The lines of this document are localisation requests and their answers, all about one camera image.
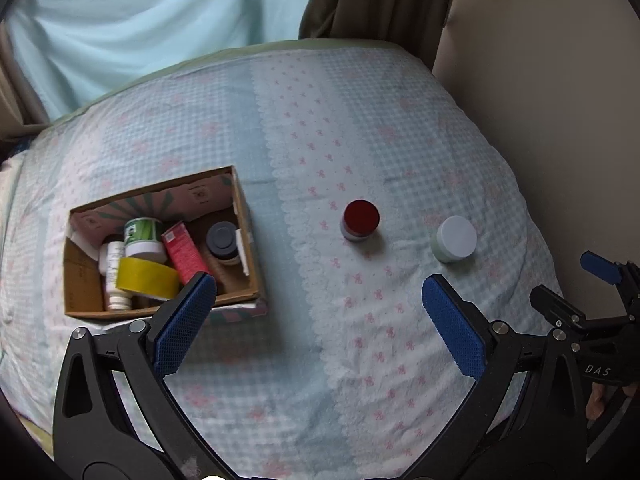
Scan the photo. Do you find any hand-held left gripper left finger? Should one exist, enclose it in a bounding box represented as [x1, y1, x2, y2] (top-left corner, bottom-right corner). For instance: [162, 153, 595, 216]
[52, 271, 236, 480]

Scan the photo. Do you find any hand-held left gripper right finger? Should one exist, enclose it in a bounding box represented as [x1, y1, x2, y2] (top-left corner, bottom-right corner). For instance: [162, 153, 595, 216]
[400, 274, 587, 480]

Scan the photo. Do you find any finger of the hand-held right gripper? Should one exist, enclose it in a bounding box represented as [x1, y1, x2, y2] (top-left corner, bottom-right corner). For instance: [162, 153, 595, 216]
[529, 284, 587, 332]
[579, 252, 640, 317]

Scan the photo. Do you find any yellow tape roll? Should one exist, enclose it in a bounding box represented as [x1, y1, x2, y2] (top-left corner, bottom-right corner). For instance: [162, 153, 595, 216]
[115, 257, 181, 302]

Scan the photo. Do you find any red carton box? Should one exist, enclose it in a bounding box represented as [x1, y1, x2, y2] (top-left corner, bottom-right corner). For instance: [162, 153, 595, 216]
[160, 223, 211, 287]

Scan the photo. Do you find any white lid jar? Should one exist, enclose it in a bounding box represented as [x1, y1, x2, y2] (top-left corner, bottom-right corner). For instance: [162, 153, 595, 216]
[430, 215, 478, 264]

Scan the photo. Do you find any small dark bottle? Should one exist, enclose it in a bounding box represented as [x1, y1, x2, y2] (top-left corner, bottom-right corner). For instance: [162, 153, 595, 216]
[205, 221, 242, 267]

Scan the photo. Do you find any green label jar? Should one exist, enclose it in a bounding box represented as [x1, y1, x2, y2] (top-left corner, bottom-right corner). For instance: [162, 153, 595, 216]
[123, 217, 168, 264]

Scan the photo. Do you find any white plastic bottle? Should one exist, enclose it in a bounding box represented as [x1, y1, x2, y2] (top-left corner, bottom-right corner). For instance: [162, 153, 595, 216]
[98, 241, 135, 311]

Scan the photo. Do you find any cardboard box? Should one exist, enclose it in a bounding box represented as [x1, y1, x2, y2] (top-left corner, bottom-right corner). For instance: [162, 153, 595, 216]
[63, 165, 269, 321]

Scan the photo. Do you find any red lid jar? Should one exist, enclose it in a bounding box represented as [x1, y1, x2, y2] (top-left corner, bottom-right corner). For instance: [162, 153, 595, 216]
[340, 199, 381, 243]

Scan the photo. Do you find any person's right hand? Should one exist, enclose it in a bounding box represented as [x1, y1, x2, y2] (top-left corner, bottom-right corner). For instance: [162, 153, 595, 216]
[583, 383, 609, 422]

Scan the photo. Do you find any checked floral bed sheet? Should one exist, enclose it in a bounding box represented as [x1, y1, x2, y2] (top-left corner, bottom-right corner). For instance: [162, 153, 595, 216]
[0, 42, 566, 480]

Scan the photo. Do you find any green fitted sheet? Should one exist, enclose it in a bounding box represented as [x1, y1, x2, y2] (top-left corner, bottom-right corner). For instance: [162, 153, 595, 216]
[47, 37, 406, 126]

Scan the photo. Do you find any brown curtain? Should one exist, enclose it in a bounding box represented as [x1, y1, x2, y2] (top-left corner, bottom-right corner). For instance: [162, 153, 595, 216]
[298, 0, 460, 72]
[0, 20, 52, 143]

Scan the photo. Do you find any light blue hanging cloth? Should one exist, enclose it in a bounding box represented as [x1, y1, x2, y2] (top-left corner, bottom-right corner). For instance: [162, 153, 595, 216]
[4, 0, 319, 122]

